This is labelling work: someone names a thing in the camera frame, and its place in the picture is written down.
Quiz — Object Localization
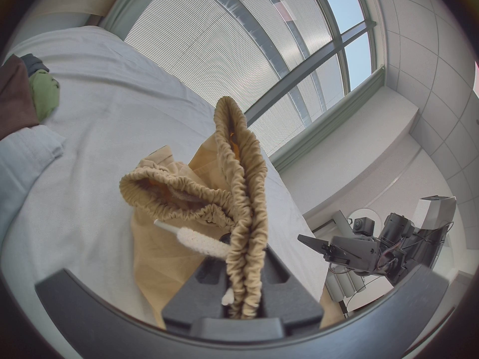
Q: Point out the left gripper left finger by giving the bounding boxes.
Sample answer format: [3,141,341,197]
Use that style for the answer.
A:
[162,254,230,333]

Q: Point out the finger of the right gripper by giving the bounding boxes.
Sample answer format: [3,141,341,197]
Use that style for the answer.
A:
[297,233,332,257]

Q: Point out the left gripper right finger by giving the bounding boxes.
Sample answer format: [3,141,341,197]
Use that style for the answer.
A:
[261,248,324,331]

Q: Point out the tan shorts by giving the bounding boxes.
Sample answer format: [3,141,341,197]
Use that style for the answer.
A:
[120,96,347,330]

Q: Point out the bed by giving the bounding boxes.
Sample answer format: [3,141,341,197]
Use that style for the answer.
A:
[0,0,326,330]

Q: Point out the grey-green curtain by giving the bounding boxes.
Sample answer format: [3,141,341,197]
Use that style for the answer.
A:
[99,0,150,40]
[269,66,387,171]

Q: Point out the window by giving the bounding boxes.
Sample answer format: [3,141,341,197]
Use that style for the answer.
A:
[101,0,386,164]

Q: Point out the pale blue garment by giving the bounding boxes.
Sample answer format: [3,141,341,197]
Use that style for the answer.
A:
[0,124,66,208]

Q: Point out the green garment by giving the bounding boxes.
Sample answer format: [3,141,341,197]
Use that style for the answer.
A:
[30,70,60,122]

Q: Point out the brown garment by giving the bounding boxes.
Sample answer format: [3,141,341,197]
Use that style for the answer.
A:
[0,55,40,141]

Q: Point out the black garment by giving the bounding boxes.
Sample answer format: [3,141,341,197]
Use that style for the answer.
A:
[20,53,49,76]

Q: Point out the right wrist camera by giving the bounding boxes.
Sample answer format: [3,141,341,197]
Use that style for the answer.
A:
[352,217,376,238]

